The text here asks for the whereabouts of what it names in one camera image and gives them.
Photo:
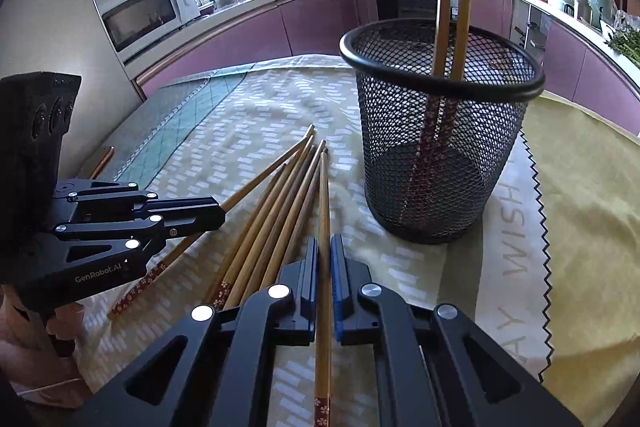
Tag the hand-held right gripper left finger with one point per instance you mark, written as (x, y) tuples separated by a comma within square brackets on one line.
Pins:
[(311, 277)]

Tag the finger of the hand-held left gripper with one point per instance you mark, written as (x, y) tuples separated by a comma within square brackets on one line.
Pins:
[(190, 205), (200, 222)]

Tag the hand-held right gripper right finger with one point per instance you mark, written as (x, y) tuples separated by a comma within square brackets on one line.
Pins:
[(340, 279)]

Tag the bunch of wooden chopsticks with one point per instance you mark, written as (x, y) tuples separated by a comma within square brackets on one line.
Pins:
[(260, 257)]

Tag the black mesh utensil holder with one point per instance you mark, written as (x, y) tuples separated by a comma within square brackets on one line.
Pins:
[(425, 132)]

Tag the person's left hand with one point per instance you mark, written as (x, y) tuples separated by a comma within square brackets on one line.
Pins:
[(25, 352)]

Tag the patterned yellow-green tablecloth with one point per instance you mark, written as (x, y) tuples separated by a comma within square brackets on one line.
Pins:
[(300, 97)]

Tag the white microwave oven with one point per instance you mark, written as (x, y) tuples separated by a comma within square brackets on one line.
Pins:
[(145, 14)]

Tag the purple kitchen cabinets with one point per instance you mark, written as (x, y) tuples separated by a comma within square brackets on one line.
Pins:
[(310, 22)]

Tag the plain olive tablecloth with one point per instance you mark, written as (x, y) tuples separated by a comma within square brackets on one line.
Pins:
[(590, 207)]

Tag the black built-in oven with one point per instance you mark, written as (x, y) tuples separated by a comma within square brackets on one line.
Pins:
[(405, 2)]

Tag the bunch of green vegetables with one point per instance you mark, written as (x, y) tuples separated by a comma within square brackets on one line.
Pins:
[(627, 47)]

